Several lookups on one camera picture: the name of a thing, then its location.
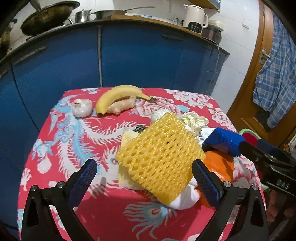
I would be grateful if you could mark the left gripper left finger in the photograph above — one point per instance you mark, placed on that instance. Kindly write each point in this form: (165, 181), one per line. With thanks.
(38, 222)

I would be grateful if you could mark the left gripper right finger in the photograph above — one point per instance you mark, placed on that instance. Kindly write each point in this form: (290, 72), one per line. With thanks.
(250, 223)

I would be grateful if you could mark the blue kitchen cabinet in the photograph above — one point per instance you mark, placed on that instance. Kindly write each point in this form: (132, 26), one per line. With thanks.
(104, 54)

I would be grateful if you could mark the red green plastic basin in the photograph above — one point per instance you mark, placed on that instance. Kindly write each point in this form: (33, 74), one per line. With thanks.
(250, 136)

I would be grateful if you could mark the wooden door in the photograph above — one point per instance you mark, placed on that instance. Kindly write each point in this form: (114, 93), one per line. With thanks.
(244, 113)

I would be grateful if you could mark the white crumpled tissue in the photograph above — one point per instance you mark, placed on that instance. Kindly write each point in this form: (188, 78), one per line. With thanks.
(187, 198)

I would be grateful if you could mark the red floral tablecloth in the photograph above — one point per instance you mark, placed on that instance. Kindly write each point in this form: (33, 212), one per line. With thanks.
(107, 211)

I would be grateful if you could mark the blue plaid shirt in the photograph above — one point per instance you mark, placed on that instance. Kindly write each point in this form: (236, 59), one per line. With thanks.
(275, 83)

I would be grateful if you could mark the garlic bulb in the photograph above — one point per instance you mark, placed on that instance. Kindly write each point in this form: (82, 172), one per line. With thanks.
(82, 108)

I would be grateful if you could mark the crumpled cabbage leaf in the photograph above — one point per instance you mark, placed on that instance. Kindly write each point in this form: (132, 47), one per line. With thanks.
(191, 120)

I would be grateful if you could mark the steel wool scourer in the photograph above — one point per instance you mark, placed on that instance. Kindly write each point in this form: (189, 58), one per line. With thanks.
(139, 128)

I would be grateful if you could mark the ginger root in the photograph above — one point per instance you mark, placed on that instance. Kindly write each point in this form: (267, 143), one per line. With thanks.
(122, 105)

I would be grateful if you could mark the yellow foam fruit net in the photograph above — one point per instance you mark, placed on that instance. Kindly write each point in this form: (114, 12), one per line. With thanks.
(163, 154)

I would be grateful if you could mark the yellow banana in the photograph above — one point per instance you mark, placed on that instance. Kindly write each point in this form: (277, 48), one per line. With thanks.
(118, 93)

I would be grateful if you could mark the dark rice cooker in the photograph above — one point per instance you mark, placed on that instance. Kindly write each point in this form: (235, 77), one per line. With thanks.
(214, 31)

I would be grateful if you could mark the white electric kettle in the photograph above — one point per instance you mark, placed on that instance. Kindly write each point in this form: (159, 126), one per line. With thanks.
(196, 19)

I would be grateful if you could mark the black wok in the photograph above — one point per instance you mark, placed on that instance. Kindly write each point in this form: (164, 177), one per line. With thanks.
(50, 17)

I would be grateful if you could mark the small steel pot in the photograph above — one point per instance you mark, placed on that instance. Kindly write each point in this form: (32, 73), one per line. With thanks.
(82, 16)

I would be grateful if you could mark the metal door handle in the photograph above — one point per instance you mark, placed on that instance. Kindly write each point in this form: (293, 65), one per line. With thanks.
(263, 56)

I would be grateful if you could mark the long-handled frying pan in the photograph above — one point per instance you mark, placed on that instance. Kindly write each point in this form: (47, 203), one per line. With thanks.
(104, 14)

